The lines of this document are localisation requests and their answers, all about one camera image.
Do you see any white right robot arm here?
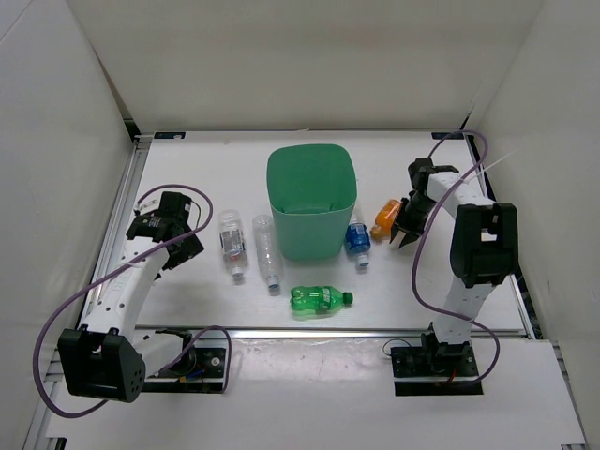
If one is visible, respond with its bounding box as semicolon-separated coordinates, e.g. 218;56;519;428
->
390;157;518;375

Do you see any clear unlabelled plastic bottle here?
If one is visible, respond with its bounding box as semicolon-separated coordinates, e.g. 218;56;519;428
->
252;215;283;291

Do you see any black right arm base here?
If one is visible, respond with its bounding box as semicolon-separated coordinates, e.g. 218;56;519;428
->
382;331;484;397

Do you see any orange plastic bottle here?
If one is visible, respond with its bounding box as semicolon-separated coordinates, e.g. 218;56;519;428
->
369;199;401;242

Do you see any aluminium left rail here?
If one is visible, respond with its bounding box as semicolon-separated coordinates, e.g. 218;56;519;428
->
59;134;153;334

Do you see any clear bottle red label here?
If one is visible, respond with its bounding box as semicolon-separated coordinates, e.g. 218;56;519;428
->
218;209;248;282

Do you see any green plastic bin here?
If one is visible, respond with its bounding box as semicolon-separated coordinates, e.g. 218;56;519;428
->
266;143;357;261

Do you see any aluminium rail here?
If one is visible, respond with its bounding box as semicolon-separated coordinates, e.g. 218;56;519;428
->
59;134;153;334
135;324;529;339

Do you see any aluminium front rail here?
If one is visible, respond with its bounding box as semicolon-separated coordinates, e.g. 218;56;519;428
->
135;324;529;339

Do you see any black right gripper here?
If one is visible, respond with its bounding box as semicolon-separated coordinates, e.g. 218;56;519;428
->
390;195;437;248

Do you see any green soda bottle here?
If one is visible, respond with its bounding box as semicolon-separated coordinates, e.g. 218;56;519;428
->
290;286;353;320

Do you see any blue label plastic bottle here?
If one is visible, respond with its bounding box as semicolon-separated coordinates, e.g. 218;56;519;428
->
345;202;371;271

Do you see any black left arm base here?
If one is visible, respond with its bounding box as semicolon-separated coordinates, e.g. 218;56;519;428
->
142;325;233;394

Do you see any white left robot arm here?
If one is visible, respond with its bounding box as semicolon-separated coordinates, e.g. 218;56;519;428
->
58;236;203;403

